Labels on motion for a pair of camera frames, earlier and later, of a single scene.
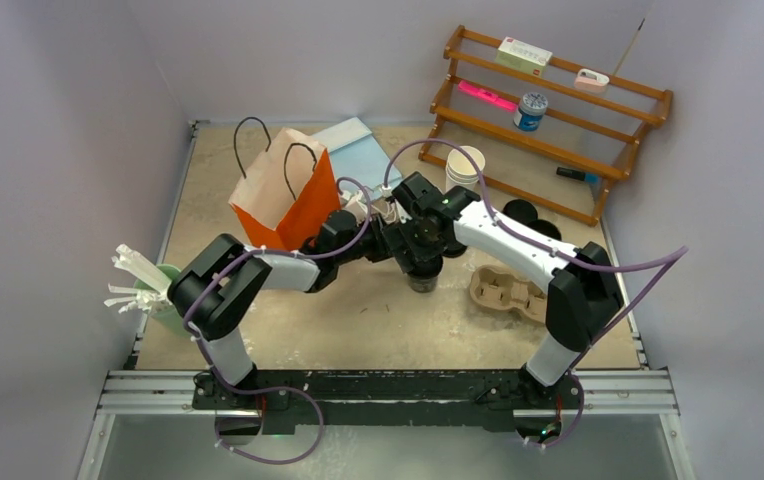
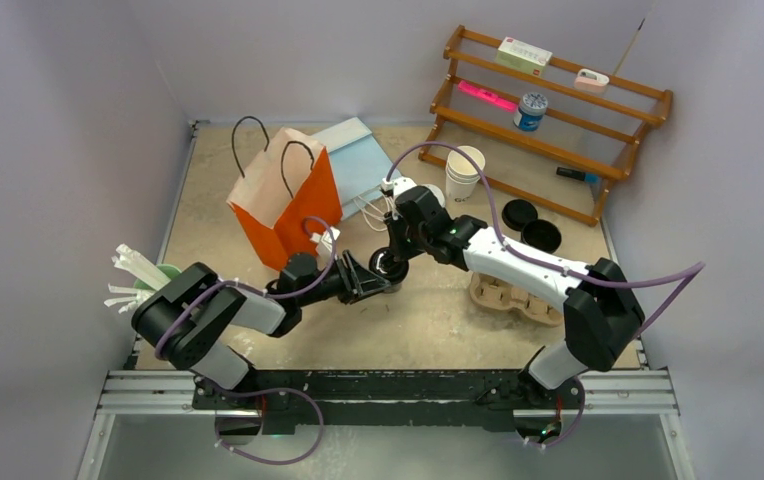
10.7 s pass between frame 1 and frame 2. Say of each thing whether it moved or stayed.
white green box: stayed
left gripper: moved
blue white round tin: stayed
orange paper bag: stayed
